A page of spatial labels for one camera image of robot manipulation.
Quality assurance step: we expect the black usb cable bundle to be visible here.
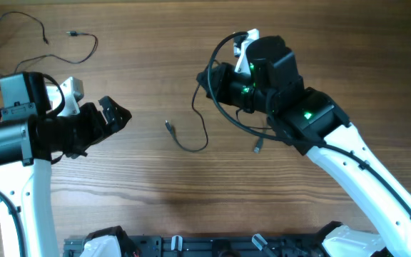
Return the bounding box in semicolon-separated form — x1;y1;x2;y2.
164;60;274;154

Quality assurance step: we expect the separated thin black usb cable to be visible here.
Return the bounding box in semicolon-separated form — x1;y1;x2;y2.
0;11;99;116

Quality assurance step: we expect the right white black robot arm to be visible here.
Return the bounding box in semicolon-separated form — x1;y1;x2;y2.
197;31;411;256

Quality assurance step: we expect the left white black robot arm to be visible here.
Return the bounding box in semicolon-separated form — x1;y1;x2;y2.
0;72;132;256

